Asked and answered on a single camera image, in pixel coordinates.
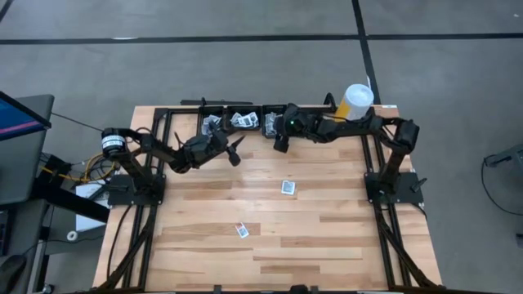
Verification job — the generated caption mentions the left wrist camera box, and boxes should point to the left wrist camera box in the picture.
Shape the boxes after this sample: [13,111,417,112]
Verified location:
[186,136,209,153]

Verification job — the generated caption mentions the yellow and white wipes canister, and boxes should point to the yellow and white wipes canister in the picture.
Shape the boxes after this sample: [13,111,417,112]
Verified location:
[334,83,375,122]

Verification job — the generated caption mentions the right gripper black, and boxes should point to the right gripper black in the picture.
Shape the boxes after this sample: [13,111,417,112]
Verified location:
[272,104,326,154]

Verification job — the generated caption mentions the yellow cable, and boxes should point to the yellow cable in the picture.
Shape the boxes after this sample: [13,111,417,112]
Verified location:
[40,153,119,184]

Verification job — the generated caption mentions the thin black floor cable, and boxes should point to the thin black floor cable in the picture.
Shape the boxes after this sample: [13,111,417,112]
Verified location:
[481,161,523,216]
[51,112,105,132]

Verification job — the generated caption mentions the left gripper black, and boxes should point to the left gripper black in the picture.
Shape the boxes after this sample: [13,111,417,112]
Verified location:
[179,130,247,171]

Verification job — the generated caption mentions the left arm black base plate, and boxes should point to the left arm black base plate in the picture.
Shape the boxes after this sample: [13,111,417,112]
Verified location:
[106,175,167,207]

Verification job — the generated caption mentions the white paper sheet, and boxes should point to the white paper sheet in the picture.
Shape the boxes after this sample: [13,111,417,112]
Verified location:
[75,181,110,233]

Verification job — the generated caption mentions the black cart support beam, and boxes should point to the black cart support beam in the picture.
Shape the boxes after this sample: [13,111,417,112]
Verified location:
[32,169,111,225]

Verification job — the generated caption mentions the black computer mouse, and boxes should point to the black computer mouse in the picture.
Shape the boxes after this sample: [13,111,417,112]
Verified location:
[0,253,29,294]

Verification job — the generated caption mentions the black plastic mesh basket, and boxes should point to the black plastic mesh basket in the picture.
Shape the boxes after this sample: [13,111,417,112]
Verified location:
[226,105,262,131]
[261,104,289,139]
[199,105,226,138]

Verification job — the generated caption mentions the computer monitor with blue screen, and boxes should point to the computer monitor with blue screen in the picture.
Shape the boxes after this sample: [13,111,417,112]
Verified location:
[0,90,52,142]

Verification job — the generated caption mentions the grey chair base leg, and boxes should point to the grey chair base leg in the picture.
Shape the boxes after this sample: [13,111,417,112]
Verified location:
[484,141,523,168]

